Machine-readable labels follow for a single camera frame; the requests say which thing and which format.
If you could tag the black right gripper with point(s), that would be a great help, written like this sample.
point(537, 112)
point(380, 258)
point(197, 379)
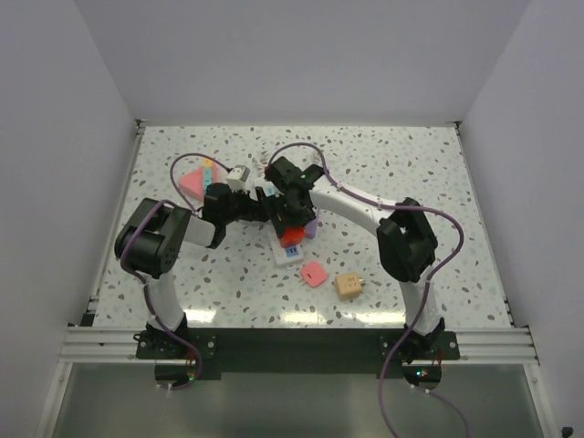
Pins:
point(276, 207)

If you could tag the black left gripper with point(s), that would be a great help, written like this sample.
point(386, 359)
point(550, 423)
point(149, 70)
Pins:
point(255, 210)

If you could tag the purple power strip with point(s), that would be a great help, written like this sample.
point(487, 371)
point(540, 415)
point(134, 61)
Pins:
point(311, 229)

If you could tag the red cube plug adapter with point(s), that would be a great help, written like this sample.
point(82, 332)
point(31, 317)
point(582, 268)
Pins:
point(292, 236)

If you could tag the white multicolour power strip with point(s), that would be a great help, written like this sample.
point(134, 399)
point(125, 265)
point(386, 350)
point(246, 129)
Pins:
point(285, 256)

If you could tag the pink square plug adapter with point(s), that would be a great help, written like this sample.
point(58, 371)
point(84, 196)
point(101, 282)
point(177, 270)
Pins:
point(313, 274)

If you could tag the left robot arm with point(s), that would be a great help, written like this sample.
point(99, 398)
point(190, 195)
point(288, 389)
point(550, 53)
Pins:
point(149, 244)

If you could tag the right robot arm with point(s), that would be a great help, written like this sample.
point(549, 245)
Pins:
point(405, 239)

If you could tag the tan cube plug adapter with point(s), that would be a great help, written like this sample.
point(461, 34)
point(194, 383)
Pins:
point(348, 286)

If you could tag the pink triangular power strip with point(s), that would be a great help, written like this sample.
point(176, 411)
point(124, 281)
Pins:
point(195, 183)

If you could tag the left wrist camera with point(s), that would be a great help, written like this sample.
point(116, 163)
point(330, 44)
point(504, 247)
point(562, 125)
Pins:
point(237, 178)

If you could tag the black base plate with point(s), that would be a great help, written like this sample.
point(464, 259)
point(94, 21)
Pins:
point(207, 354)

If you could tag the aluminium frame rail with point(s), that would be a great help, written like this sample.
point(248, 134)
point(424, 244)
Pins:
point(496, 346)

